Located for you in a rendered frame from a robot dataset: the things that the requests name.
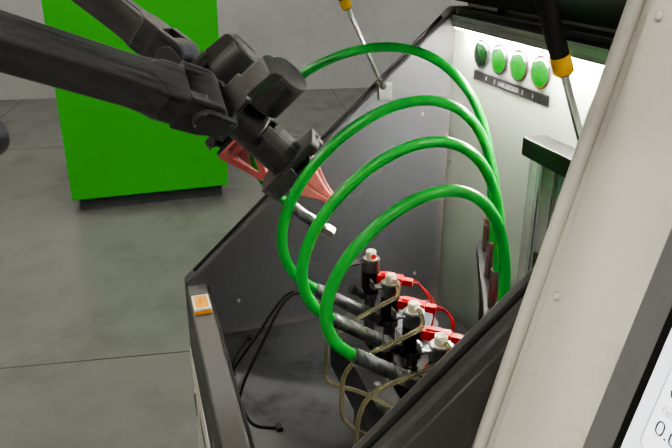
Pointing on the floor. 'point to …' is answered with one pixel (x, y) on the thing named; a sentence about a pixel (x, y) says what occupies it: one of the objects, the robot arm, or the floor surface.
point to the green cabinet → (121, 120)
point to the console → (595, 241)
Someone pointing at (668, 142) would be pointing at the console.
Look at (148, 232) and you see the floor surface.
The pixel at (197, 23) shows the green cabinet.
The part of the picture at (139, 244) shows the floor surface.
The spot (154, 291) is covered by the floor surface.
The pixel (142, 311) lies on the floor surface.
